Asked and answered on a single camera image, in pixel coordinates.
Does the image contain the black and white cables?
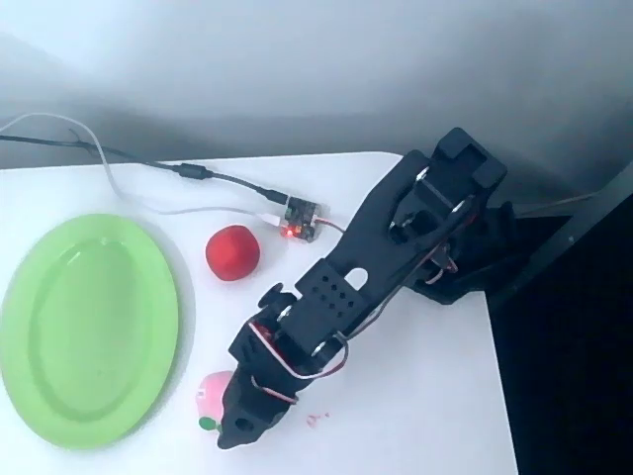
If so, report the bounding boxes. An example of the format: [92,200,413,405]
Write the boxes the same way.
[0,112,287,231]

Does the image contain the black power cable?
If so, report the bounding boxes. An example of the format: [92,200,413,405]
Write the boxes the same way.
[0,132,290,206]

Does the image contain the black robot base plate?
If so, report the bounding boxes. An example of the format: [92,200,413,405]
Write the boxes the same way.
[413,266,496,308]

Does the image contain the black furniture panel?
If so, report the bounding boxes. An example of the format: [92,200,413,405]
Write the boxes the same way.
[486,161,633,475]

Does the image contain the red plush apple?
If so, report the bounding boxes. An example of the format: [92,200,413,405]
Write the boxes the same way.
[205,224,262,283]

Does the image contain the pink plush peach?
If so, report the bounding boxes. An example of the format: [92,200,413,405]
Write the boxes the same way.
[196,370,235,431]

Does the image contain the green oval plastic plate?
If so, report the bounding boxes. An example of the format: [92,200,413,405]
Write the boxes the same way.
[0,213,182,452]

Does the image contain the thin beige wire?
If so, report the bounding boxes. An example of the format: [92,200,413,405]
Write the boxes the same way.
[516,193,597,217]

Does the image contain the small controller circuit board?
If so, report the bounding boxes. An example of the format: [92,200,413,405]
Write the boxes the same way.
[279,196,331,244]

